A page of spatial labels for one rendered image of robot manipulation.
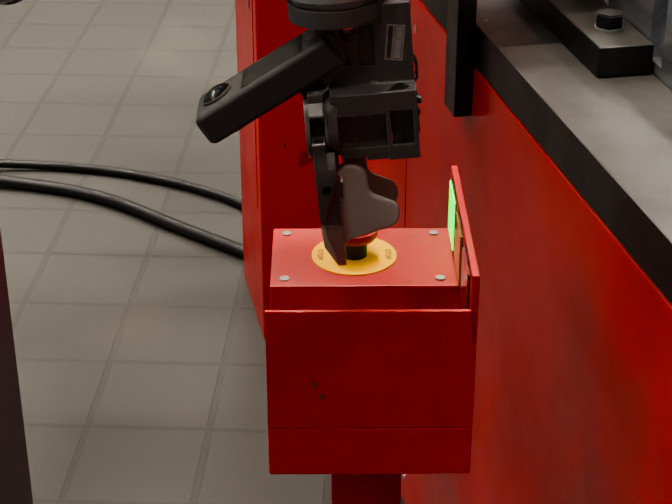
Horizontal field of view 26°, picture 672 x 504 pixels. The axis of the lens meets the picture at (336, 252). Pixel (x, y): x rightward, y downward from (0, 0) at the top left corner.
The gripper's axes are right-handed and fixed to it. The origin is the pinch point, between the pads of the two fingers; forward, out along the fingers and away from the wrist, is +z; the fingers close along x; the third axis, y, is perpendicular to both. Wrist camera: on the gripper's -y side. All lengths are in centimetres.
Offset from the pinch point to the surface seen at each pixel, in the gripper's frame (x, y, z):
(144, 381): 112, -39, 81
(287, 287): 4.6, -4.1, 5.6
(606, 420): 1.4, 21.3, 18.8
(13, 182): 189, -75, 76
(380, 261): 8.6, 3.6, 6.0
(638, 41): 28.3, 28.9, -4.2
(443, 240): 12.6, 9.2, 6.6
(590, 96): 22.2, 23.5, -1.7
